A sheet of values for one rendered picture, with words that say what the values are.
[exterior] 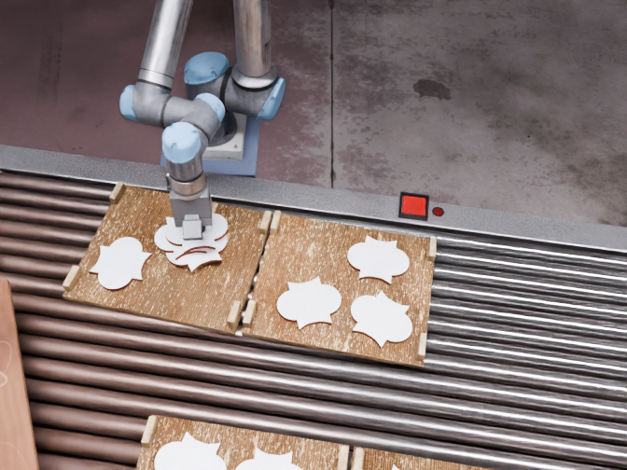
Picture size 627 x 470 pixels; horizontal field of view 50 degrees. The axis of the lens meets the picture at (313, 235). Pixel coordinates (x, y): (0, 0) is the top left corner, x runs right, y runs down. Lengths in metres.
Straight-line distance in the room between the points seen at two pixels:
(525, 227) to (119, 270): 1.02
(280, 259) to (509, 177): 1.78
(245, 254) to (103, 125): 1.85
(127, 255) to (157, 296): 0.13
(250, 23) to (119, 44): 2.24
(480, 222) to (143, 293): 0.86
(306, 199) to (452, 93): 1.89
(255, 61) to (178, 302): 0.61
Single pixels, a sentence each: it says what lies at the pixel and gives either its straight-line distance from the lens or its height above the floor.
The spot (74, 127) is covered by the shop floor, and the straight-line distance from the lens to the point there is 3.39.
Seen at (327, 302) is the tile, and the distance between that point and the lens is 1.54.
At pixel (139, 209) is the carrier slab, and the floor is 0.94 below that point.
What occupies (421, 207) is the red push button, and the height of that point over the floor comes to 0.93.
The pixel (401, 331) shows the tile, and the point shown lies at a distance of 1.53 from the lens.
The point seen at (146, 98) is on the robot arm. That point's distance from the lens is 1.51.
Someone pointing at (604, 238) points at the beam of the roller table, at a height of 0.91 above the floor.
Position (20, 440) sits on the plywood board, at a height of 1.04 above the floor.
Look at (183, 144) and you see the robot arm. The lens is 1.37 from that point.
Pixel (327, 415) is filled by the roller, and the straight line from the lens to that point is 1.46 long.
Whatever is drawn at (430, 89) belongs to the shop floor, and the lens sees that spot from 3.54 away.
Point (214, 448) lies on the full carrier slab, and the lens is 1.41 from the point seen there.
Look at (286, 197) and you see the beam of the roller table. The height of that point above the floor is 0.91.
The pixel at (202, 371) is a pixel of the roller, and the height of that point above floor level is 0.92.
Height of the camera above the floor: 2.27
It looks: 53 degrees down
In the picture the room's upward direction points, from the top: 3 degrees clockwise
